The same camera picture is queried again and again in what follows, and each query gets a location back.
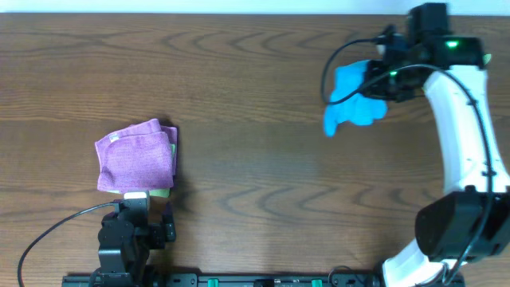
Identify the left black cable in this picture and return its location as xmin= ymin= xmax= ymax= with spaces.
xmin=17 ymin=202 xmax=120 ymax=287

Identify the right black cable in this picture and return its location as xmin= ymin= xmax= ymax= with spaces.
xmin=320 ymin=36 xmax=498 ymax=286

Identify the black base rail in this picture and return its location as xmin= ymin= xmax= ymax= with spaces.
xmin=61 ymin=271 xmax=466 ymax=287

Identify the folded green cloth under purple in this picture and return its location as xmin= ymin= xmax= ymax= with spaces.
xmin=106 ymin=143 xmax=177 ymax=199

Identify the black cable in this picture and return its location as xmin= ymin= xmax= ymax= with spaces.
xmin=17 ymin=202 xmax=120 ymax=287
xmin=320 ymin=36 xmax=498 ymax=286

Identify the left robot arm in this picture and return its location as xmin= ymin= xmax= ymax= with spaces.
xmin=88 ymin=199 xmax=176 ymax=287

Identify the blue microfiber cloth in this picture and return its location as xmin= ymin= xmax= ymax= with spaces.
xmin=323 ymin=60 xmax=387 ymax=137

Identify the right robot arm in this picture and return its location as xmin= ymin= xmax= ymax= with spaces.
xmin=359 ymin=30 xmax=509 ymax=286

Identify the crumpled green cloth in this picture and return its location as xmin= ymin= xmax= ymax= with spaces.
xmin=483 ymin=53 xmax=492 ymax=65

